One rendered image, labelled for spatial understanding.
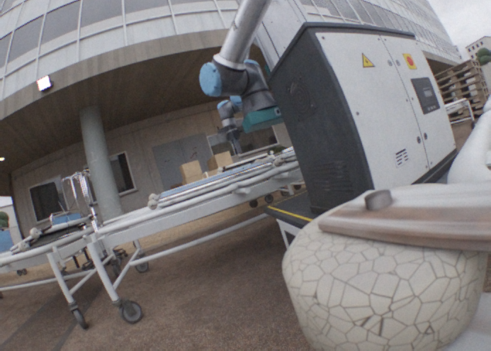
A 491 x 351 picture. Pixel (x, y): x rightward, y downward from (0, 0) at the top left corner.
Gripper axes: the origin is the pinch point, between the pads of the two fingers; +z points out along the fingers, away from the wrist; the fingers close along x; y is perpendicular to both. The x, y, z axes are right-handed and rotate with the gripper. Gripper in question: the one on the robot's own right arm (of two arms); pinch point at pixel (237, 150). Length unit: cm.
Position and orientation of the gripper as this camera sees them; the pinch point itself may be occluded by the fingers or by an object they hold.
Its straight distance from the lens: 141.4
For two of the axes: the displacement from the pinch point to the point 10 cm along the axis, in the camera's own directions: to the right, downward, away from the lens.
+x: -3.6, 0.5, 9.3
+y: 8.9, -3.0, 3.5
